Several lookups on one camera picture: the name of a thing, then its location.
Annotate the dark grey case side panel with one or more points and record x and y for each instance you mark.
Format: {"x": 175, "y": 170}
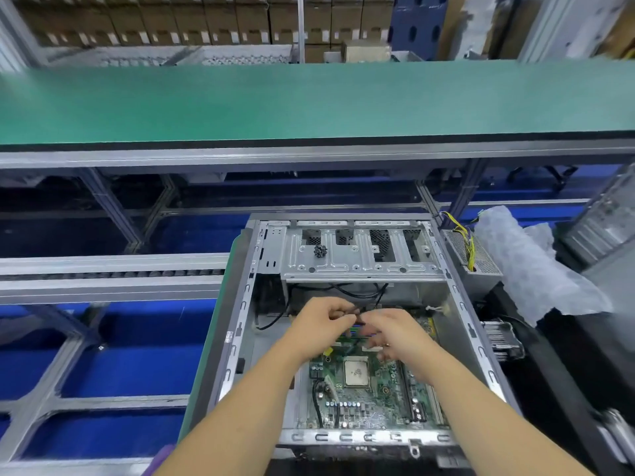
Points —
{"x": 615, "y": 302}

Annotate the metal heatsink cooler fan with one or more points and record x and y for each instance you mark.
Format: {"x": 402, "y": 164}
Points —
{"x": 501, "y": 337}

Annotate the person's left hand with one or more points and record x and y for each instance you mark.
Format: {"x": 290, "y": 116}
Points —
{"x": 317, "y": 327}

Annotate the green motherboard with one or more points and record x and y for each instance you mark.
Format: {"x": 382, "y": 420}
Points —
{"x": 372, "y": 391}

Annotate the person's left forearm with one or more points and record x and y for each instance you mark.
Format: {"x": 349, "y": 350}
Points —
{"x": 238, "y": 421}

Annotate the black and silver computer case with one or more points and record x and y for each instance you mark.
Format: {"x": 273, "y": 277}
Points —
{"x": 347, "y": 248}

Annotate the white bubble wrap bag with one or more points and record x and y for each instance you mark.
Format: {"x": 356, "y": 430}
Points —
{"x": 541, "y": 262}

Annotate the stack of cardboard boxes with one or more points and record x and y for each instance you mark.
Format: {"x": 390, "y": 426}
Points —
{"x": 198, "y": 20}

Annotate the small gold CPU chip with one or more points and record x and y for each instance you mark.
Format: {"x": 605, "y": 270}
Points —
{"x": 357, "y": 371}

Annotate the small purple object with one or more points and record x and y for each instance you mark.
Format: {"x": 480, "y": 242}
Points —
{"x": 159, "y": 459}

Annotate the aluminium roller conveyor rail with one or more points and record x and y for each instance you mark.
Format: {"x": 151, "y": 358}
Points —
{"x": 109, "y": 277}

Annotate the person's right hand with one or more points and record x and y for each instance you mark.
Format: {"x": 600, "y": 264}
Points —
{"x": 397, "y": 332}

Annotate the green conveyor belt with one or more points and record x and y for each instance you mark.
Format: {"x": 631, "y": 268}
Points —
{"x": 298, "y": 99}

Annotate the grey computer tower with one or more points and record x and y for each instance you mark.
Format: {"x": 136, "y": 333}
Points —
{"x": 605, "y": 223}

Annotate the grey power supply unit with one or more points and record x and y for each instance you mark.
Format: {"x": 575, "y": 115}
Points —
{"x": 476, "y": 267}

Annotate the person's right forearm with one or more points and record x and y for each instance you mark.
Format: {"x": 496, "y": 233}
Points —
{"x": 506, "y": 421}

